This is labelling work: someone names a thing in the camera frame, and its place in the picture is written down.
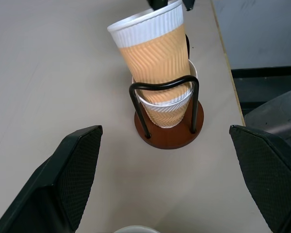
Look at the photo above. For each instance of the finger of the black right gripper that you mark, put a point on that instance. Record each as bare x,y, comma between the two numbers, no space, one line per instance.
157,3
189,4

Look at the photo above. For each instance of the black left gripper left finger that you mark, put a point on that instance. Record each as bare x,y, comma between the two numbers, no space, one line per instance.
63,184

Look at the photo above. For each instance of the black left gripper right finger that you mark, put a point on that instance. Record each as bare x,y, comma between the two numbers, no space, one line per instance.
271,174

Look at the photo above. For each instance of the ribbed tan white paper cup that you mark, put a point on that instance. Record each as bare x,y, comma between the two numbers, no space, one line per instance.
152,55
169,116

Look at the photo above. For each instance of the white paper cup rim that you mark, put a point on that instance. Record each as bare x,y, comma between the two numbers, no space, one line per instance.
137,229

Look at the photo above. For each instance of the dark grey rounded object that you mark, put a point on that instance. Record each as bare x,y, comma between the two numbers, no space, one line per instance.
281,114

